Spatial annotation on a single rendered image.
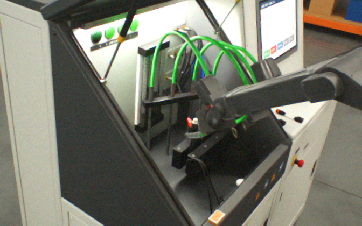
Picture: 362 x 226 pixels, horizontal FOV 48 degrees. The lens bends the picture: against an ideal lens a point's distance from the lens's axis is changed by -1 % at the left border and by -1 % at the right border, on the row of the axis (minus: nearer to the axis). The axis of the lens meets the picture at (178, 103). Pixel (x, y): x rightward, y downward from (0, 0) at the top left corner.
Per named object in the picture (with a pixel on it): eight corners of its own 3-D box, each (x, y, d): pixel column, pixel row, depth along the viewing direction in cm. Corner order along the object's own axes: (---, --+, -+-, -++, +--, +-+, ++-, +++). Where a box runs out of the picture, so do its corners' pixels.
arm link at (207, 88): (223, 116, 94) (251, 100, 97) (197, 75, 96) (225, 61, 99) (207, 129, 105) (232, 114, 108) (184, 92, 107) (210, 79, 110)
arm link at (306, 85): (342, 103, 59) (389, 73, 63) (326, 68, 58) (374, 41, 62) (214, 125, 99) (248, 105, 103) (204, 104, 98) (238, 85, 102)
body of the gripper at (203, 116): (194, 112, 114) (197, 107, 107) (229, 105, 115) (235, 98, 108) (200, 134, 113) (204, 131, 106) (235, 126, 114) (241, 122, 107)
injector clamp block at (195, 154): (191, 192, 148) (195, 159, 141) (169, 180, 153) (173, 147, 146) (235, 152, 173) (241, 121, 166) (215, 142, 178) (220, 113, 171)
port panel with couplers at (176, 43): (168, 92, 169) (174, 20, 154) (161, 90, 170) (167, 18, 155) (186, 83, 178) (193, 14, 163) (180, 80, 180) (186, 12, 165)
